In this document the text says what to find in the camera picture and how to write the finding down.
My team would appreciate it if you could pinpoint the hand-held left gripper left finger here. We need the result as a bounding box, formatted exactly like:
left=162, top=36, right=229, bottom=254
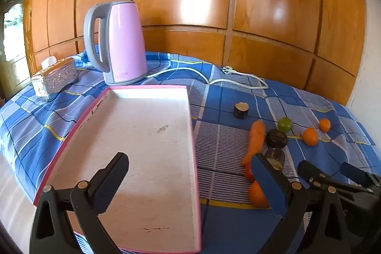
left=29, top=152, right=130, bottom=254

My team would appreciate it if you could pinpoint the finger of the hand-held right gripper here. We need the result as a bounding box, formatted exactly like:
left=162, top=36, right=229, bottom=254
left=297, top=160, right=374, bottom=194
left=340, top=162, right=381, bottom=187

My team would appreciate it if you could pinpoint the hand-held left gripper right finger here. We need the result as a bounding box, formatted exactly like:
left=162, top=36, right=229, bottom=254
left=250, top=153, right=358, bottom=254

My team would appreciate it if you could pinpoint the large orange tangerine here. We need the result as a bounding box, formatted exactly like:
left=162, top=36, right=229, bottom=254
left=249, top=180, right=271, bottom=209
left=302, top=127, right=319, bottom=147

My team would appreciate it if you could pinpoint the pink rimmed white tray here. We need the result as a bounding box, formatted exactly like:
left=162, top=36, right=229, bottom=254
left=33, top=85, right=202, bottom=254

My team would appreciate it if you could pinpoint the red tomato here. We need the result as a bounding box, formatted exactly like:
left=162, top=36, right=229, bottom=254
left=244, top=164, right=256, bottom=181

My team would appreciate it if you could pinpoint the dark eggplant piece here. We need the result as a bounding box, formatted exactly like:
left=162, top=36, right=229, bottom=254
left=233, top=102, right=250, bottom=120
left=265, top=147, right=286, bottom=170

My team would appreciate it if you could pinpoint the dark purple passion fruit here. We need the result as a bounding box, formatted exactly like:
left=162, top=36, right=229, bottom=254
left=266, top=129, right=289, bottom=148

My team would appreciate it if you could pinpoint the orange carrot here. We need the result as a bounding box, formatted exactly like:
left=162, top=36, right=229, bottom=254
left=241, top=120, right=266, bottom=167

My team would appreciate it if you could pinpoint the green lime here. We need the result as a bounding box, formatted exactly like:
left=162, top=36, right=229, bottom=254
left=277, top=117, right=293, bottom=132

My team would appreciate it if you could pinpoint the blue plaid cloth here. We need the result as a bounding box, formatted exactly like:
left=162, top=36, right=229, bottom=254
left=0, top=50, right=379, bottom=254

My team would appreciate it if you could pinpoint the silver embossed tissue box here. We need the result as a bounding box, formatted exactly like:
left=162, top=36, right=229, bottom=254
left=30, top=56, right=80, bottom=101

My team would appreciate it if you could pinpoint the pink electric kettle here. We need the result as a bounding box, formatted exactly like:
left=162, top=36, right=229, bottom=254
left=83, top=0, right=148, bottom=87

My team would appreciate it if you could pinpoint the wooden framed window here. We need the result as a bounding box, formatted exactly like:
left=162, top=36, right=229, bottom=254
left=0, top=0, right=33, bottom=101

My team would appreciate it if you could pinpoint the white power cord with plug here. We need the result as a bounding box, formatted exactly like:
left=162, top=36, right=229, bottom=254
left=143, top=65, right=270, bottom=91

